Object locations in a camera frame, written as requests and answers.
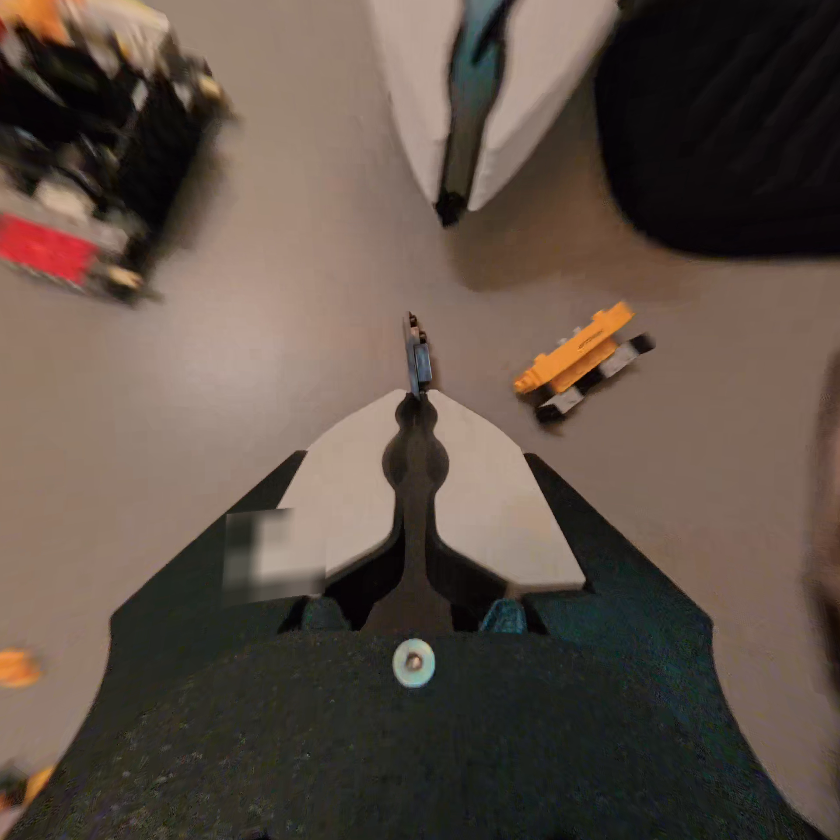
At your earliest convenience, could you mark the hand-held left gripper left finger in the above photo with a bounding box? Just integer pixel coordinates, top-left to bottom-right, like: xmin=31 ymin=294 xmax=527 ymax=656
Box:
xmin=274 ymin=388 xmax=408 ymax=578

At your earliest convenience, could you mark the small orange bracket brick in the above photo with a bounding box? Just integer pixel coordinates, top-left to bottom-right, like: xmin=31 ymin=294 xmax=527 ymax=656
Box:
xmin=0 ymin=646 xmax=44 ymax=689

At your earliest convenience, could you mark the orange grey black brick assembly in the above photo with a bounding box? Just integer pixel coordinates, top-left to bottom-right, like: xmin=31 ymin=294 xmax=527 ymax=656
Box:
xmin=513 ymin=301 xmax=657 ymax=424

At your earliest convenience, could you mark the long black brick plate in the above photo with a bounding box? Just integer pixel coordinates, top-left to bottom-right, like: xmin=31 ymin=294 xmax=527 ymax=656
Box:
xmin=402 ymin=311 xmax=435 ymax=401

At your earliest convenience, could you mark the beige sweatshirt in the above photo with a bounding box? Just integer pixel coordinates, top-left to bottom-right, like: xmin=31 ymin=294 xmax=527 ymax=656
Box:
xmin=804 ymin=348 xmax=840 ymax=710

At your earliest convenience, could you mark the black toy car chassis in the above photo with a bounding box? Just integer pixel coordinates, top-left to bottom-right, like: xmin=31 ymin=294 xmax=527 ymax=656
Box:
xmin=0 ymin=0 xmax=232 ymax=307

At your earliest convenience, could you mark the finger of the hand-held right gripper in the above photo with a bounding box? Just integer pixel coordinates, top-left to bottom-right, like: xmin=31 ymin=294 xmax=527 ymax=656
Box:
xmin=468 ymin=0 xmax=622 ymax=214
xmin=366 ymin=0 xmax=465 ymax=206

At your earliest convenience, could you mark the grey desk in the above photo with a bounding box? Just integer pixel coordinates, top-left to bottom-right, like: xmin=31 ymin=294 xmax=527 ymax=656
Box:
xmin=0 ymin=0 xmax=840 ymax=840

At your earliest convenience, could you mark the pile of small loose bricks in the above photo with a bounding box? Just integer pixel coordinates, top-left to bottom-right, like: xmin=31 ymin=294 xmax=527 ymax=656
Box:
xmin=0 ymin=761 xmax=56 ymax=815

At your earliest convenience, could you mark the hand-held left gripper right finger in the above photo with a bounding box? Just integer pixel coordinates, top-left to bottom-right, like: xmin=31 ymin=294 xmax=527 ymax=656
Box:
xmin=427 ymin=388 xmax=588 ymax=593

